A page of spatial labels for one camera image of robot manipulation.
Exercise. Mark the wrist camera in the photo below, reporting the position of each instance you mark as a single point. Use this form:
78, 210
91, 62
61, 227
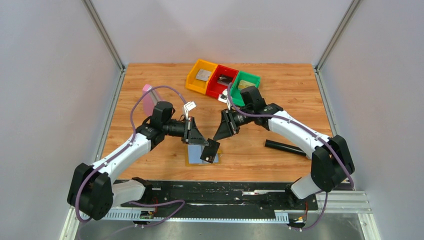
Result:
187, 107
224, 98

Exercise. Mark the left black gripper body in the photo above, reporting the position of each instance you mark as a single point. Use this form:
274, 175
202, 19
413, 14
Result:
190, 130

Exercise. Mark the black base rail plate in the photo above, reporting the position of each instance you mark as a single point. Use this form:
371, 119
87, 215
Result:
227, 200

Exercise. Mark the gold card in green bin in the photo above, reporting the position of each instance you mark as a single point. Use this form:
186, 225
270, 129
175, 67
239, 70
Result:
245, 84

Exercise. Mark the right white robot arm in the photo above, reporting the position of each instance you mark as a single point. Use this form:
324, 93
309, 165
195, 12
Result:
331, 161

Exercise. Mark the yellow plastic bin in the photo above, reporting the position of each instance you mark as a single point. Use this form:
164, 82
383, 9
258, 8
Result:
196, 85

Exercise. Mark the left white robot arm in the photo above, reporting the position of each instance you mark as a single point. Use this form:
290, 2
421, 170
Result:
93, 189

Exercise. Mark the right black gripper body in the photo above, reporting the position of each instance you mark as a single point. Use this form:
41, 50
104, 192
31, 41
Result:
228, 122

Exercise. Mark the silver card in yellow bin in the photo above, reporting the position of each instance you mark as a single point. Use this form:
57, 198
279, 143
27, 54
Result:
203, 75

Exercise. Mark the green plastic bin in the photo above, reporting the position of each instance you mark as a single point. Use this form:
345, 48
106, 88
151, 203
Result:
235, 93

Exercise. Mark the black credit card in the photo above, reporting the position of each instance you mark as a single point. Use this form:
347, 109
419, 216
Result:
210, 151

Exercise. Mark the dark card in red bin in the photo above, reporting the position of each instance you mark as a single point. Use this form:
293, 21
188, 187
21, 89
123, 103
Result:
224, 80

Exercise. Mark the black cylinder on table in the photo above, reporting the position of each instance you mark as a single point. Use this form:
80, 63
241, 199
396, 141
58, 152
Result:
284, 147

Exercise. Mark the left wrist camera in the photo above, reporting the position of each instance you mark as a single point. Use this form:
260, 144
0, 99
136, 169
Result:
187, 107

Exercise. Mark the pink wedge stand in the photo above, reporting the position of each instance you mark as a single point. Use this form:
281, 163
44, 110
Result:
150, 101

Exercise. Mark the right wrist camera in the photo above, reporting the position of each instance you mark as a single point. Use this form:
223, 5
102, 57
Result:
224, 98

